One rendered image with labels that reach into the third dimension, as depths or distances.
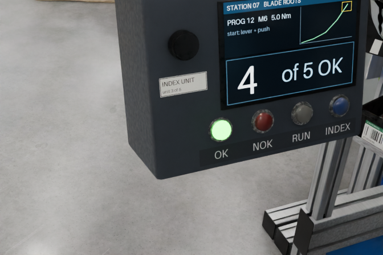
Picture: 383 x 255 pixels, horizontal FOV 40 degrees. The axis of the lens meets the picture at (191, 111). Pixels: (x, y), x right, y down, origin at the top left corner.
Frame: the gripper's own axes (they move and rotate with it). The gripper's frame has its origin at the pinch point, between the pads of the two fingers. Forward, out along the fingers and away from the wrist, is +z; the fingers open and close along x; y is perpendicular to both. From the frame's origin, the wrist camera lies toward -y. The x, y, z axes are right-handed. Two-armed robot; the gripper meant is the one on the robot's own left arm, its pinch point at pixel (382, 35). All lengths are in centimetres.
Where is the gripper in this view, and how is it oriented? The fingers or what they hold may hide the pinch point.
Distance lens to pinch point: 117.2
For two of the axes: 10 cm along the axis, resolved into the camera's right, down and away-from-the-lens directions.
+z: 2.2, 7.5, 6.3
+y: 9.0, -4.1, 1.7
